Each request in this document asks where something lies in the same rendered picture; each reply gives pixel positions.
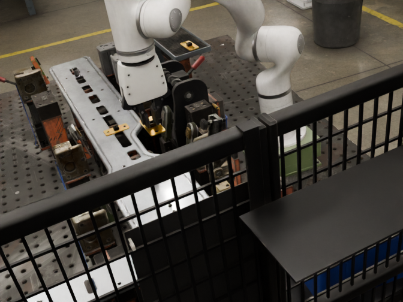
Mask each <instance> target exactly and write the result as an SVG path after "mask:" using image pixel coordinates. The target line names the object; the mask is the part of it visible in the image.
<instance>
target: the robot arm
mask: <svg viewBox="0 0 403 302"><path fill-rule="evenodd" d="M213 1H215V2H217V3H219V4H221V5H222V6H224V7H225V8H226V9H227V10H228V11H229V13H230V14H231V16H232V18H233V19H234V21H235V23H236V27H237V34H236V40H235V45H234V46H235V51H236V53H237V55H238V56H239V57H240V58H241V59H243V60H245V61H248V62H273V63H275V66H273V67H271V68H268V69H266V70H264V71H262V72H261V73H259V74H258V76H257V78H256V88H257V95H258V101H259V105H260V112H261V114H262V113H267V114H269V113H272V112H274V111H277V110H280V109H282V108H285V107H288V106H290V105H293V98H292V92H291V84H290V73H291V69H292V68H293V66H294V65H295V63H296V62H297V60H298V59H299V57H300V56H301V54H302V52H303V49H304V45H305V42H304V38H303V35H302V33H301V31H300V30H298V28H295V27H293V26H262V24H263V22H264V18H265V10H264V6H263V3H262V1H261V0H213ZM104 2H105V5H106V10H107V15H108V18H109V22H110V27H111V30H112V35H113V40H114V43H115V47H116V52H117V56H118V59H119V61H118V79H119V86H120V90H121V95H122V105H121V107H122V108H123V109H124V110H134V111H136V112H138V113H139V115H140V120H141V123H142V125H145V126H146V127H147V129H149V128H150V127H151V126H150V123H149V118H148V114H147V112H146V111H145V109H144V106H143V102H146V101H149V100H151V103H152V105H151V107H150V109H151V114H152V119H153V120H154V121H155V122H156V124H157V125H160V121H159V119H161V117H160V111H159V109H160V105H161V103H162V102H163V101H164V99H165V98H166V97H168V96H169V95H170V94H171V91H170V90H169V88H168V87H167V83H166V79H165V76H164V72H163V69H162V66H161V63H160V60H159V58H158V56H157V54H156V53H155V42H154V38H169V37H172V36H174V34H175V33H177V31H178V30H179V29H180V27H181V26H182V24H183V22H184V21H185V19H186V17H187V15H188V13H189V11H190V7H191V0H104ZM295 144H296V130H294V131H291V132H289V133H286V134H284V148H286V147H290V146H293V145H295Z"/></svg>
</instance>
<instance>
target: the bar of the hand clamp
mask: <svg viewBox="0 0 403 302"><path fill-rule="evenodd" d="M223 122H225V118H223V119H222V118H221V117H219V116H218V115H217V114H212V115H209V116H208V121H206V120H205V119H201V121H200V127H201V129H202V130H207V128H208V136H210V135H214V134H216V133H219V132H221V131H222V124H223ZM212 165H213V169H216V168H218V167H221V160H218V161H215V162H213V163H212Z"/></svg>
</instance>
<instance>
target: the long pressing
mask: <svg viewBox="0 0 403 302"><path fill-rule="evenodd" d="M74 68H77V69H78V70H79V73H80V75H79V76H77V77H76V76H75V75H73V74H72V73H71V71H70V70H71V69H74ZM88 71H89V72H88ZM49 73H50V75H51V76H52V78H53V80H54V81H55V83H56V85H57V87H58V88H59V90H60V91H61V94H62V95H63V97H64V98H65V100H66V102H67V104H68V105H69V107H70V109H71V110H72V112H73V113H74V115H75V117H76V119H77V120H78V122H79V124H80V126H81V127H82V129H83V130H84V132H85V134H86V135H87V137H88V138H89V141H90V142H91V144H92V145H93V147H94V149H95V151H96V152H97V154H98V156H99V157H100V159H101V161H102V162H103V164H104V166H105V167H106V169H107V171H108V174H110V173H112V172H115V171H117V170H121V169H123V168H126V167H129V166H131V165H134V164H136V163H139V162H142V161H144V160H147V159H149V158H153V157H154V156H158V155H160V154H153V153H150V152H148V151H147V149H146V148H145V146H144V145H143V144H142V142H141V141H140V140H139V139H138V138H137V135H138V134H139V132H140V131H141V130H142V129H143V126H142V125H141V123H140V118H139V117H138V115H137V114H136V113H135V111H134V110H124V109H123V108H122V107H121V105H122V96H121V94H120V93H119V92H118V91H117V90H116V88H115V87H114V86H113V85H112V84H111V83H110V81H109V80H108V79H107V77H106V76H105V75H104V74H103V73H102V72H101V70H100V69H99V68H98V67H97V66H96V64H95V63H94V62H93V60H92V59H91V58H90V57H89V56H84V57H82V58H78V59H75V60H72V61H69V62H65V63H62V64H59V65H55V66H53V67H51V68H50V69H49ZM78 77H83V78H84V79H85V81H86V82H84V83H81V84H79V83H78V81H77V80H76V78H78ZM84 86H90V88H91V89H92V90H93V91H92V92H89V93H85V91H84V90H83V89H82V87H84ZM94 95H96V96H97V97H98V99H99V100H100V102H98V103H95V104H93V103H92V102H91V100H90V99H89V97H90V96H94ZM100 106H104V107H105V108H106V110H107V111H108V113H106V114H103V115H100V114H99V112H98V110H97V107H100ZM106 116H111V117H112V118H113V119H114V121H115V122H116V123H117V125H118V126H119V125H121V124H124V123H127V125H128V126H129V127H130V128H129V129H126V130H124V131H121V132H123V133H124V134H125V136H126V137H127V139H128V140H129V141H130V143H131V144H132V145H131V146H128V147H122V145H121V144H120V142H119V141H118V139H117V138H116V137H115V134H113V135H110V136H106V135H105V134H104V132H103V131H105V130H107V129H110V128H109V126H108V125H107V124H106V122H105V121H104V119H103V117H106ZM93 119H94V120H93ZM116 134H117V133H116ZM134 150H135V151H137V153H138V154H139V155H140V156H141V158H139V159H136V160H131V158H130V157H129V156H128V153H129V152H132V151H134ZM123 166H125V167H123ZM175 184H176V190H177V193H178V195H180V194H183V193H185V192H188V191H190V190H192V189H193V187H192V183H191V177H190V172H187V173H185V174H182V175H180V176H177V177H175ZM155 191H156V194H157V199H158V203H161V202H163V201H165V200H168V199H171V198H173V197H174V195H173V189H172V184H171V181H170V180H167V181H165V182H162V183H159V184H157V185H155ZM197 194H198V198H199V201H200V200H203V199H205V198H207V197H209V195H208V194H207V193H206V192H205V191H204V190H202V191H200V192H198V193H197ZM134 196H135V199H136V203H137V207H138V210H139V211H141V210H144V209H146V208H148V207H151V206H154V205H155V204H154V199H153V196H152V191H151V187H150V188H147V189H144V190H142V191H139V192H136V193H135V194H134ZM115 203H116V204H117V206H118V207H119V209H120V211H121V213H122V215H123V217H126V216H129V215H131V214H133V213H135V211H134V207H133V203H132V200H131V196H130V195H129V196H127V197H124V198H121V199H119V200H116V201H115ZM193 203H195V200H194V194H192V195H190V196H187V197H185V198H182V199H180V200H179V205H180V208H183V207H186V206H188V205H190V204H193ZM173 210H176V204H175V202H173V203H172V206H171V207H168V205H166V206H163V207H160V212H161V216H164V215H167V214H169V213H171V212H173ZM140 218H141V222H142V224H145V223H147V222H150V221H152V220H154V219H157V218H158V216H157V211H156V210H153V211H151V212H148V213H145V214H143V215H141V216H140ZM127 224H128V226H129V227H130V229H133V228H135V227H138V226H139V225H138V222H137V218H134V219H131V220H129V221H127Z"/></svg>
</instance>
